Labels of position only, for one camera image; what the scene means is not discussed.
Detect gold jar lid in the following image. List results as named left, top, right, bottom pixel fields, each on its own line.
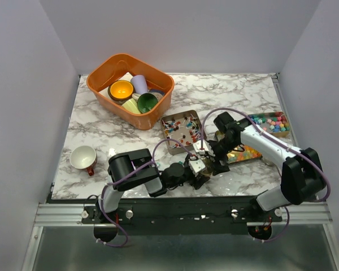
left=201, top=158, right=214, bottom=176

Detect lavender cup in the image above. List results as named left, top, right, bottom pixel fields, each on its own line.
left=131, top=75, right=148, bottom=95

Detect floral patterned cup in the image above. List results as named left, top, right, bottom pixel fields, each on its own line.
left=149, top=89, right=165, bottom=102

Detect white teacup red handle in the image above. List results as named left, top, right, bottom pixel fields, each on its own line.
left=69, top=146, right=97, bottom=176

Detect pale yellow cup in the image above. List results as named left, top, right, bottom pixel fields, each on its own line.
left=122, top=98, right=141, bottom=115

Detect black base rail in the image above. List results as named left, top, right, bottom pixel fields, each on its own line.
left=81, top=193, right=283, bottom=237

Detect tin of lollipops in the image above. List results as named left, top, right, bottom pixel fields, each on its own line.
left=160, top=110, right=202, bottom=151

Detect gold tin of translucent candies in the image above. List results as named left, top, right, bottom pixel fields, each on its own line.
left=220, top=145, right=262, bottom=165

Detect orange plastic bin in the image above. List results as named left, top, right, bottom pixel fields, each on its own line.
left=86, top=54, right=175, bottom=130

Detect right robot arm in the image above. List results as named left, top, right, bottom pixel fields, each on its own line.
left=209, top=112, right=328, bottom=221

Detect steel scoop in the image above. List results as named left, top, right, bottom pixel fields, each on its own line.
left=261, top=157, right=275, bottom=167

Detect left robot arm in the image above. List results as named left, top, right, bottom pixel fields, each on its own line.
left=94, top=149, right=210, bottom=223

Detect gold tin of pastel candies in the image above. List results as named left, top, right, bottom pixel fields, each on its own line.
left=249, top=111, right=290, bottom=138

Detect green bowl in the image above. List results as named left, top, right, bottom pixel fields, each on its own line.
left=137, top=93, right=159, bottom=113

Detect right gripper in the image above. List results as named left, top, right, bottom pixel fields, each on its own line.
left=204, top=137, right=238, bottom=177

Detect orange-lined dark bowl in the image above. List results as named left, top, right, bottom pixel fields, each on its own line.
left=107, top=80, right=134, bottom=102

